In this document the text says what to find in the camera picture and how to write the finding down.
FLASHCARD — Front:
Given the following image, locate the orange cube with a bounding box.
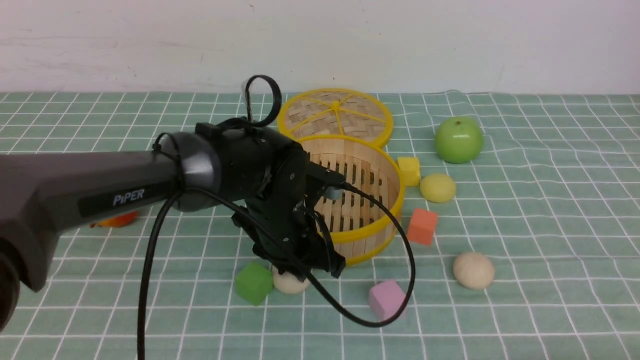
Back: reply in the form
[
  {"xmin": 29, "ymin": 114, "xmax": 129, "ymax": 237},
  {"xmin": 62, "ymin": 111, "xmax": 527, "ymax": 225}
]
[{"xmin": 406, "ymin": 208, "xmax": 439, "ymax": 247}]

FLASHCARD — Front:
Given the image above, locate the bamboo steamer tray yellow rim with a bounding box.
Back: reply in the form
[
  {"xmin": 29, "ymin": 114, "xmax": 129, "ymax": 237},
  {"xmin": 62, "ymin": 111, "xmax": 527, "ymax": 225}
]
[{"xmin": 299, "ymin": 135, "xmax": 406, "ymax": 265}]

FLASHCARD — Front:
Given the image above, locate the yellow cube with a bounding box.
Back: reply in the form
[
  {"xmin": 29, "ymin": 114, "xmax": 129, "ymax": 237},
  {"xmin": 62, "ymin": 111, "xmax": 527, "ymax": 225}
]
[{"xmin": 397, "ymin": 156, "xmax": 421, "ymax": 187}]

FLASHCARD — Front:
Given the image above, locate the green cube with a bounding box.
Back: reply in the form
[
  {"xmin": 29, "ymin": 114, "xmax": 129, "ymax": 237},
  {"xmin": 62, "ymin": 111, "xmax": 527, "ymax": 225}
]
[{"xmin": 234, "ymin": 262, "xmax": 274, "ymax": 306}]

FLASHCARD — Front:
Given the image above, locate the woven bamboo steamer lid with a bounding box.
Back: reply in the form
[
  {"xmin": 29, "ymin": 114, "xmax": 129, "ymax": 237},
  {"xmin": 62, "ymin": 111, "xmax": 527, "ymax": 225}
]
[{"xmin": 276, "ymin": 88, "xmax": 394, "ymax": 148}]

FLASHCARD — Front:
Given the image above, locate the green apple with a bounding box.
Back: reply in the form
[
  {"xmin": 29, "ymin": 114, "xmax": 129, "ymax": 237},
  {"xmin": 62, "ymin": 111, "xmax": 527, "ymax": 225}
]
[{"xmin": 434, "ymin": 116, "xmax": 483, "ymax": 164}]

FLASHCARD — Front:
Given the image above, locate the red pomegranate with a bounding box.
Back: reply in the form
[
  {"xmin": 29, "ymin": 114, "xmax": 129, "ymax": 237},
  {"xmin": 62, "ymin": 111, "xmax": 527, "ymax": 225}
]
[{"xmin": 89, "ymin": 210, "xmax": 139, "ymax": 228}]

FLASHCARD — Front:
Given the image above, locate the white bun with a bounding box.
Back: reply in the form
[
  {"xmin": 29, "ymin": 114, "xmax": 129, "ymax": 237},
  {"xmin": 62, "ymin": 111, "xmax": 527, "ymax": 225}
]
[
  {"xmin": 452, "ymin": 251, "xmax": 496, "ymax": 290},
  {"xmin": 271, "ymin": 266, "xmax": 311, "ymax": 296}
]

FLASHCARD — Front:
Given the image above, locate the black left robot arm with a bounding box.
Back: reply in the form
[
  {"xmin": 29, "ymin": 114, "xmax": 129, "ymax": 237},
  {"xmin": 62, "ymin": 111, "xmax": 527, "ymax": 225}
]
[{"xmin": 0, "ymin": 117, "xmax": 346, "ymax": 328}]

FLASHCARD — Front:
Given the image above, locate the pink cube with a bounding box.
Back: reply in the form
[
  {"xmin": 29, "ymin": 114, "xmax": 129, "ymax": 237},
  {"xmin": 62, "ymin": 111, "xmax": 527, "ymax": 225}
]
[{"xmin": 368, "ymin": 279, "xmax": 406, "ymax": 322}]

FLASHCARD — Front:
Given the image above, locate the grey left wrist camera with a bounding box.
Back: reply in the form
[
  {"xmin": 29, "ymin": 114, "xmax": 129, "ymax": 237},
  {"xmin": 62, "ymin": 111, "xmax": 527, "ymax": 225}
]
[{"xmin": 304, "ymin": 162, "xmax": 346, "ymax": 204}]

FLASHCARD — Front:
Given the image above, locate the green checkered tablecloth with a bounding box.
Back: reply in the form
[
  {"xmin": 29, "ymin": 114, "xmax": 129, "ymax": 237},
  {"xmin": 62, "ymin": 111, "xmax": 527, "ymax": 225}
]
[{"xmin": 0, "ymin": 90, "xmax": 640, "ymax": 360}]

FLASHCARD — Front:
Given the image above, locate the yellow bun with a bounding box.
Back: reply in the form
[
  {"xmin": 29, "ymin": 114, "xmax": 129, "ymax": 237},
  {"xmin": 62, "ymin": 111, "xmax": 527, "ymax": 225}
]
[{"xmin": 419, "ymin": 173, "xmax": 457, "ymax": 204}]

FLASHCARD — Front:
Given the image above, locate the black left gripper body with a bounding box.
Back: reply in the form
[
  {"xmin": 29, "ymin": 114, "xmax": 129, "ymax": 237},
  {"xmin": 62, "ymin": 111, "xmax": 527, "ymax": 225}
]
[{"xmin": 231, "ymin": 150, "xmax": 346, "ymax": 280}]

